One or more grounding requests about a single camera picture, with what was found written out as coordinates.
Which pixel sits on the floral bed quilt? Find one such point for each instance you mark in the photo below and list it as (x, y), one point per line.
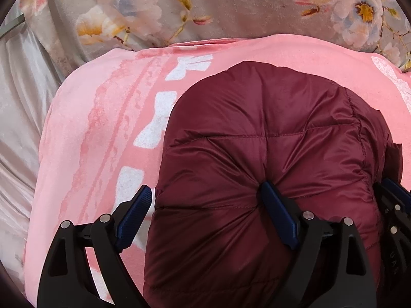
(240, 12)

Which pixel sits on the grey satin bedsheet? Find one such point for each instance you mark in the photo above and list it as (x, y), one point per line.
(22, 118)

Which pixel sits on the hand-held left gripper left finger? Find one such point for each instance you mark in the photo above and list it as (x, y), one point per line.
(135, 218)

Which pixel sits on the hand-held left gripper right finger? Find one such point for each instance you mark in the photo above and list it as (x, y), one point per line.
(279, 218)

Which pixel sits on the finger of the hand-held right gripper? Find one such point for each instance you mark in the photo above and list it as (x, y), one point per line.
(396, 187)

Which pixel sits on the pink printed blanket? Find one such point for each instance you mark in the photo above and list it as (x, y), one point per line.
(96, 134)

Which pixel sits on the maroon down jacket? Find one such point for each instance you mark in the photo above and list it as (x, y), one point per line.
(257, 118)

